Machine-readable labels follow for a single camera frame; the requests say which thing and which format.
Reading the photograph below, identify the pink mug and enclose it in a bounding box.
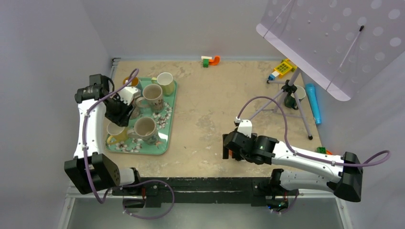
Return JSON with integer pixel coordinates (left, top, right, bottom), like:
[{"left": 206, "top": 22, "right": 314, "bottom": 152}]
[{"left": 129, "top": 98, "right": 141, "bottom": 119}]

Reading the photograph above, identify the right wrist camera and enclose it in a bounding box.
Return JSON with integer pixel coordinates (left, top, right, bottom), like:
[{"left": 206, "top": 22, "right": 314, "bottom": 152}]
[{"left": 234, "top": 116, "right": 253, "bottom": 138}]

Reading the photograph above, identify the blue mug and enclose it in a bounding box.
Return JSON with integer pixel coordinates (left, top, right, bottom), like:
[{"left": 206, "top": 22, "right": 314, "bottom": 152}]
[{"left": 123, "top": 77, "right": 143, "bottom": 91}]

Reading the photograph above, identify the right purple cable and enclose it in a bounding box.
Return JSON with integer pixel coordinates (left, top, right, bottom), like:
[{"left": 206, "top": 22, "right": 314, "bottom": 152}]
[{"left": 236, "top": 96, "right": 391, "bottom": 216}]

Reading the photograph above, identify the light green mug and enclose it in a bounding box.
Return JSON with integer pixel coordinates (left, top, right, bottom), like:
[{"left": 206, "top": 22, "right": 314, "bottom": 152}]
[{"left": 151, "top": 72, "right": 175, "bottom": 96}]

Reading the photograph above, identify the yellow mug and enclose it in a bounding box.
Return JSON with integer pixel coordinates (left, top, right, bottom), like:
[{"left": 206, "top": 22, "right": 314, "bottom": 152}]
[{"left": 106, "top": 122, "right": 128, "bottom": 145}]

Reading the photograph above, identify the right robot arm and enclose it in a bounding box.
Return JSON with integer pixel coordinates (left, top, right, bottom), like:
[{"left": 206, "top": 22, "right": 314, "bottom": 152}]
[{"left": 223, "top": 131, "right": 363, "bottom": 202}]

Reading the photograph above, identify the beige floral mug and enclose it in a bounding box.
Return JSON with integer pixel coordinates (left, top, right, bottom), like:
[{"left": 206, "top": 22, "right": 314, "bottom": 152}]
[{"left": 135, "top": 84, "right": 164, "bottom": 113}]

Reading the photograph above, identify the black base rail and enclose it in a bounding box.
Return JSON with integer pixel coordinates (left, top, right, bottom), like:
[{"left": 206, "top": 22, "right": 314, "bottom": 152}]
[{"left": 112, "top": 177, "right": 298, "bottom": 210}]

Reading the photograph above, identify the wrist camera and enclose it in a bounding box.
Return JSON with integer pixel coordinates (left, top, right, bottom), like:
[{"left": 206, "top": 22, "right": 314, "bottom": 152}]
[
  {"left": 234, "top": 116, "right": 253, "bottom": 138},
  {"left": 117, "top": 86, "right": 141, "bottom": 105}
]

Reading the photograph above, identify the tripod stand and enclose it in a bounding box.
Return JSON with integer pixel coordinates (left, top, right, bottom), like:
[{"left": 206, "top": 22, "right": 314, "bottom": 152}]
[{"left": 249, "top": 68, "right": 313, "bottom": 140}]

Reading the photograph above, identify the green brick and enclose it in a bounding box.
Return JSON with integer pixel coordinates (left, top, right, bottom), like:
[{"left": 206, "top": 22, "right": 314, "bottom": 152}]
[{"left": 317, "top": 147, "right": 327, "bottom": 154}]

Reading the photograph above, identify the orange green block toy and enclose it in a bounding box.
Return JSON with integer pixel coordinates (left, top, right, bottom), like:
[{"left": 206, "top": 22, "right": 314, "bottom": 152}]
[{"left": 201, "top": 55, "right": 220, "bottom": 68}]

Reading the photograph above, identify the green floral tray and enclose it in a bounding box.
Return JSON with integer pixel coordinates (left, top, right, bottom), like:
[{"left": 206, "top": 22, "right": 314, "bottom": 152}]
[{"left": 105, "top": 82, "right": 177, "bottom": 155}]

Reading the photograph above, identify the blue cylinder toy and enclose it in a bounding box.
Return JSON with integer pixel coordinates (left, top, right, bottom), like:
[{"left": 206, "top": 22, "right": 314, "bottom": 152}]
[{"left": 305, "top": 83, "right": 321, "bottom": 125}]

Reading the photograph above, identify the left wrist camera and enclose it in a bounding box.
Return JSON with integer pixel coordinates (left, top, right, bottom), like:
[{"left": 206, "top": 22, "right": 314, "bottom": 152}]
[{"left": 117, "top": 86, "right": 141, "bottom": 105}]

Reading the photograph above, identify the tan floral mug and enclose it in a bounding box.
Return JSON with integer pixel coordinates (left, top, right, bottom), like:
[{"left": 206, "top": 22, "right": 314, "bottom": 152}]
[{"left": 127, "top": 117, "right": 160, "bottom": 145}]

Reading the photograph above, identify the perforated white panel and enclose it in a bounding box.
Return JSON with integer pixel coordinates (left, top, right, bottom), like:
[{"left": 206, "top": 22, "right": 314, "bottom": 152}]
[{"left": 256, "top": 0, "right": 405, "bottom": 101}]

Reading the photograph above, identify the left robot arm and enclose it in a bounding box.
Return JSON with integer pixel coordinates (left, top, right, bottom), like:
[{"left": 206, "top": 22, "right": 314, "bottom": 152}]
[{"left": 64, "top": 74, "right": 142, "bottom": 195}]

